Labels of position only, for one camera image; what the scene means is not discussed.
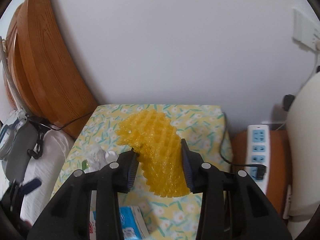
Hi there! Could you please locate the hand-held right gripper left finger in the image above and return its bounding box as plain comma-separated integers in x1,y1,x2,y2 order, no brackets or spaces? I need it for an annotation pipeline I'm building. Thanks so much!
26,149,140,240

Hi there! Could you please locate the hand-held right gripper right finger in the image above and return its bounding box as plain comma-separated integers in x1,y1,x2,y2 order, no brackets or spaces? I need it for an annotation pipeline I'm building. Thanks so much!
180,139,293,240

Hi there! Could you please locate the yellow foam fruit net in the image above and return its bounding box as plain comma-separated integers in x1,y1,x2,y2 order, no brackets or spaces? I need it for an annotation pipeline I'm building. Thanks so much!
116,109,191,197

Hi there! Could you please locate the blue and white carton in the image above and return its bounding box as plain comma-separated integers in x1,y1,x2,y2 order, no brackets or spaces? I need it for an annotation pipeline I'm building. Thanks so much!
119,205,149,240

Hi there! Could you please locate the crumpled clear plastic wrapper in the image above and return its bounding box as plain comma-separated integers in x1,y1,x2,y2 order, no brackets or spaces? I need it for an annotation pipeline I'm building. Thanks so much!
87,146,119,172

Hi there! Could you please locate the yellow floral tablecloth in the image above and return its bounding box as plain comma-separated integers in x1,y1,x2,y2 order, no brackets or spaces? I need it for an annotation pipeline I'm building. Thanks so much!
50,104,234,240

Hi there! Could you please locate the wooden nightstand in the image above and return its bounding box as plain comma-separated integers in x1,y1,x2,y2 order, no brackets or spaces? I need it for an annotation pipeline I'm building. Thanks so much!
230,130,293,220

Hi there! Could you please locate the white carton with red label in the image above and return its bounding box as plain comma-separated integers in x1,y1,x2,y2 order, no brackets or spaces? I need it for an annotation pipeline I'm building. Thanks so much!
89,210,98,240

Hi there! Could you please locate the white power strip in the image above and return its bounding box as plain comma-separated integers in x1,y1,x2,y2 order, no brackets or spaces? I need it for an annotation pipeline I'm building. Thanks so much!
246,124,270,193

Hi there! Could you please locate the white pillow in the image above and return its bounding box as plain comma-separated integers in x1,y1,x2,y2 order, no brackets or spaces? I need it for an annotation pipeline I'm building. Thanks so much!
0,130,75,225

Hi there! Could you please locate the white round appliance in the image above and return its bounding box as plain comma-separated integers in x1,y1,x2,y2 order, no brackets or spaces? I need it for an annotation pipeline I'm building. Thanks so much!
282,76,320,220

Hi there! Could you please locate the wooden headboard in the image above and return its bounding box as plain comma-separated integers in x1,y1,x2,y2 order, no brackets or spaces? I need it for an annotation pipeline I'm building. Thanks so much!
5,0,99,139

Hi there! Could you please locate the black power cable with plug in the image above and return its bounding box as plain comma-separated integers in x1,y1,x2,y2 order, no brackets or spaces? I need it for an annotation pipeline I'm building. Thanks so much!
220,114,268,180

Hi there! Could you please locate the thin black cable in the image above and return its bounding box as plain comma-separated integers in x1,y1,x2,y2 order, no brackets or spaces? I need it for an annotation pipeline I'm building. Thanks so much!
46,112,97,132

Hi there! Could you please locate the black strap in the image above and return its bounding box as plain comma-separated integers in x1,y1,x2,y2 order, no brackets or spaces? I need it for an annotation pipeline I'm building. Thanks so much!
27,122,47,159

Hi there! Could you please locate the dark blue strap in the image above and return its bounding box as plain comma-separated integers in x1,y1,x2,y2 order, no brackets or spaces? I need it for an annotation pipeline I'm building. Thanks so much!
21,178,42,193

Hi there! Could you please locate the grey ribbed hose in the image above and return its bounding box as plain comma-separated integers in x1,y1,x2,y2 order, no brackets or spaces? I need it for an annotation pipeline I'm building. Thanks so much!
0,36,25,115

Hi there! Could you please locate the white wall socket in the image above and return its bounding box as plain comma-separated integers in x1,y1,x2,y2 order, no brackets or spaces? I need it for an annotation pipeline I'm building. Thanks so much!
292,9,320,52

